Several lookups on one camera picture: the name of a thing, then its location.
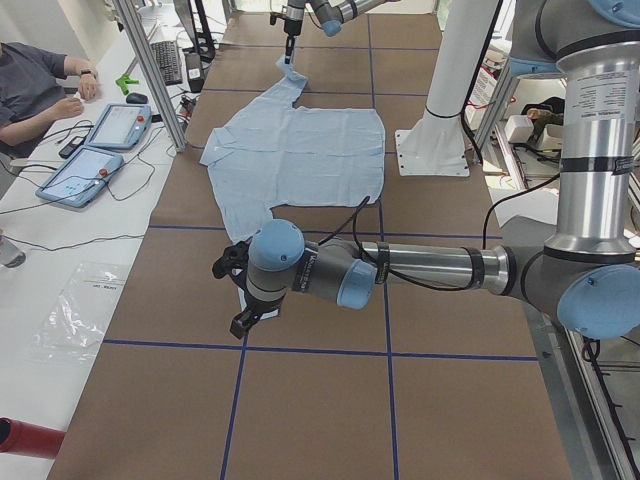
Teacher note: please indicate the red fire extinguisher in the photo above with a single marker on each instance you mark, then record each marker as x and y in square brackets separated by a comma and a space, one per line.
[26, 439]

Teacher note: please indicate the black computer mouse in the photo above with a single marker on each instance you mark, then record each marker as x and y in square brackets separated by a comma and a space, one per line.
[136, 98]

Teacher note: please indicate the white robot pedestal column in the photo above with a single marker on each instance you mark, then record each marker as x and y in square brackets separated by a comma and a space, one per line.
[435, 145]

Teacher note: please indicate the upper blue teach pendant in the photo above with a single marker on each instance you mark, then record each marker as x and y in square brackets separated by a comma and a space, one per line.
[120, 127]

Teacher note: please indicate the aluminium frame post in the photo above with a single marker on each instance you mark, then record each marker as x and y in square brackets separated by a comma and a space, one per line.
[140, 44]

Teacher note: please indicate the lower blue teach pendant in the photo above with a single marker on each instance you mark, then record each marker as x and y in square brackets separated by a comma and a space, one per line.
[81, 177]

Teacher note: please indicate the brown table mat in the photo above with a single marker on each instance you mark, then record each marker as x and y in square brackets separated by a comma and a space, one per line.
[416, 385]

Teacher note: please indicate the black keyboard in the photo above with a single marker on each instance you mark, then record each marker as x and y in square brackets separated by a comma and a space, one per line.
[167, 56]

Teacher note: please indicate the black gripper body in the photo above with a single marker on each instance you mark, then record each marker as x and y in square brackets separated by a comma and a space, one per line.
[290, 26]
[261, 305]

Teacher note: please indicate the wrist black camera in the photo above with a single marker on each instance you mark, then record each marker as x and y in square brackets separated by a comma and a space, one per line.
[233, 263]
[274, 17]

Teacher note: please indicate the clear plastic bag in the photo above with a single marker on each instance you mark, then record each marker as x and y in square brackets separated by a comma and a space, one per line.
[76, 325]

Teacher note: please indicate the green plastic tool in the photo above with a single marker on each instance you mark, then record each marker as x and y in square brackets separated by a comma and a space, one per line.
[124, 82]

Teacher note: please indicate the light blue button shirt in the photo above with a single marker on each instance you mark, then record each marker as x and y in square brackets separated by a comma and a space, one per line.
[272, 153]

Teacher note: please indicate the black mobile phone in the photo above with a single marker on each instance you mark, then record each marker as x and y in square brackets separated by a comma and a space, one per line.
[71, 146]

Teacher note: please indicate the seated person grey shirt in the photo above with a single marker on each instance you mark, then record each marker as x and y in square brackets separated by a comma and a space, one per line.
[39, 88]

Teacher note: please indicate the blue teach pendant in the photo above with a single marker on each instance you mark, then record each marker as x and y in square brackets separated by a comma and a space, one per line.
[120, 127]
[81, 177]

